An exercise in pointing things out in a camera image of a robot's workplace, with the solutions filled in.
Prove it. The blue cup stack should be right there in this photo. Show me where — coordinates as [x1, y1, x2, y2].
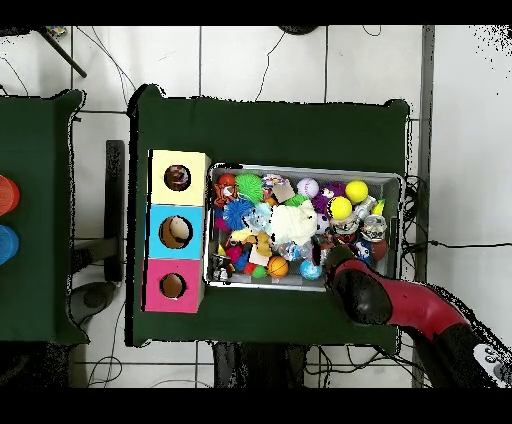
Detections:
[0, 224, 20, 266]

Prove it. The plain yellow ball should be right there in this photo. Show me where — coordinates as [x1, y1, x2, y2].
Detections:
[344, 179, 370, 205]

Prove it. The black power cable with plug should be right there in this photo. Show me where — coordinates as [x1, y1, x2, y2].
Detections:
[403, 238, 512, 254]

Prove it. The green cloth on side table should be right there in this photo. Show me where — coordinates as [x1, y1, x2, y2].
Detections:
[0, 88, 90, 346]

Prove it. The tiger plush toy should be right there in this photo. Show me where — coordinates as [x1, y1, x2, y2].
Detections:
[212, 181, 238, 208]

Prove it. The purple spiky monster toy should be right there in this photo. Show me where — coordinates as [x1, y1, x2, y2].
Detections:
[311, 181, 347, 213]

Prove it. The orange cup stack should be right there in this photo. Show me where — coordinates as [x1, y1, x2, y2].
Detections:
[0, 174, 21, 217]

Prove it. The wire mesh bin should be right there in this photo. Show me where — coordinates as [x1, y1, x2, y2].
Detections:
[203, 162, 405, 296]

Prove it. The black rod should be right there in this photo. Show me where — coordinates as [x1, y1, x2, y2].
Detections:
[37, 26, 88, 79]

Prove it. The yellow tennis ball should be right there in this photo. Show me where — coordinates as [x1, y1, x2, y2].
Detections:
[325, 195, 354, 221]

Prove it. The black round base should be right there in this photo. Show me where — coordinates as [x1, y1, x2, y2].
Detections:
[278, 25, 320, 36]

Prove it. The white baseball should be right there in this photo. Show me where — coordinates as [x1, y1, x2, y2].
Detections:
[296, 177, 320, 200]

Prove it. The crushed silver drink can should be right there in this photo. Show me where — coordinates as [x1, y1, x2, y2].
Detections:
[359, 214, 388, 242]

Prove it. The cream waffle cloth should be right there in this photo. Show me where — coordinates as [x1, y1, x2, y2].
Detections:
[270, 199, 318, 246]

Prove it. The green spiky rubber ball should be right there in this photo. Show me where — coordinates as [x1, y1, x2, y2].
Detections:
[234, 172, 264, 204]

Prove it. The wooden box with three holes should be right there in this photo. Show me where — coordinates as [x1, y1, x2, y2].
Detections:
[141, 148, 212, 314]

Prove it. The grey floor cable cover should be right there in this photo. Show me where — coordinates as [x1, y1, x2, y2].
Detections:
[411, 25, 437, 388]

